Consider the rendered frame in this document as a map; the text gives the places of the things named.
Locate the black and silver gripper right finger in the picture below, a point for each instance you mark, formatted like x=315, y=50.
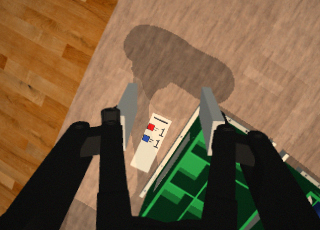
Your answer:
x=279, y=200

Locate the cream paper strip with colored squares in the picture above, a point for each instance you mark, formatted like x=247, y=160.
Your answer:
x=150, y=142

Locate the green crate with dividers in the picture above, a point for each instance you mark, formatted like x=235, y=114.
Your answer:
x=256, y=223
x=168, y=204

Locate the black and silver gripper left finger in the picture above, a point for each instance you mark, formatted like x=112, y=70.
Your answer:
x=44, y=201

